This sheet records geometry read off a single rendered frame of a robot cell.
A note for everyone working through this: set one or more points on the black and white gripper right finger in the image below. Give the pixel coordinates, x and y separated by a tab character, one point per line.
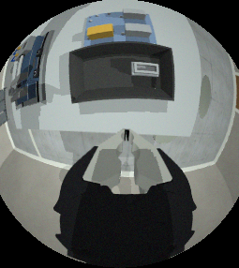
155	168

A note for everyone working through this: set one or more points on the yellow rectangular block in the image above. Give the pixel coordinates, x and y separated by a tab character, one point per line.
100	31

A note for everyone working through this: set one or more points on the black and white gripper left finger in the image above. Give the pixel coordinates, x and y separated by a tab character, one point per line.
100	166

